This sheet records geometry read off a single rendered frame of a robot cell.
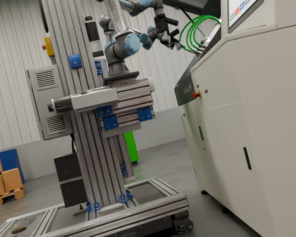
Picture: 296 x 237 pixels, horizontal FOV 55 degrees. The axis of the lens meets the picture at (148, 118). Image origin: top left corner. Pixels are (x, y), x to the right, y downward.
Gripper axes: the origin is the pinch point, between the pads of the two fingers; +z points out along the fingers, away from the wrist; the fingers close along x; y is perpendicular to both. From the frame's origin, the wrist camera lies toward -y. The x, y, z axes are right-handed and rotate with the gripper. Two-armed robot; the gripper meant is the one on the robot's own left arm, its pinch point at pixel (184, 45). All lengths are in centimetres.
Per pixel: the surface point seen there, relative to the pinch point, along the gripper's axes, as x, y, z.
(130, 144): -278, 147, -110
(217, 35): 29.9, -9.5, 30.3
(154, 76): -591, -4, -300
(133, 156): -284, 163, -93
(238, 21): 57, -13, 46
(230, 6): 49, -22, 34
